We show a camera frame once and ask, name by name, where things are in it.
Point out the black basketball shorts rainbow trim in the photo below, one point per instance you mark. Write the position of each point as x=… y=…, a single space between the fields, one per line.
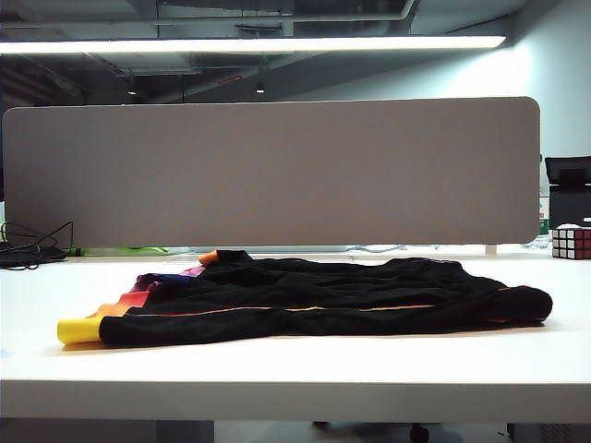
x=323 y=290

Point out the grey fabric desk divider panel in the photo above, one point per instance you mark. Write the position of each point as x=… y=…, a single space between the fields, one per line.
x=277 y=171

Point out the green plastic item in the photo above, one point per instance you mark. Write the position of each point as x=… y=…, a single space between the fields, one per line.
x=143 y=250

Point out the long ceiling light strip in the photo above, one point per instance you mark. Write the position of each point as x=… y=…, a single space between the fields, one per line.
x=240 y=44

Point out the black flat pad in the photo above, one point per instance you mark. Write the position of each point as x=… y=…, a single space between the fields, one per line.
x=51 y=254

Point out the clear plastic bottle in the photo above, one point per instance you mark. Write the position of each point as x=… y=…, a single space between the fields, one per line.
x=543 y=217

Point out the Rubik's cube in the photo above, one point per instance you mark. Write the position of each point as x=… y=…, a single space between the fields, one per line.
x=572 y=242

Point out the grey vented cabinet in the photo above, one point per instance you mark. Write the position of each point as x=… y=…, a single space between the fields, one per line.
x=549 y=433

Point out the white divider bracket foot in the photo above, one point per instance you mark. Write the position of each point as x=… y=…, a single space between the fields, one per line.
x=490 y=250

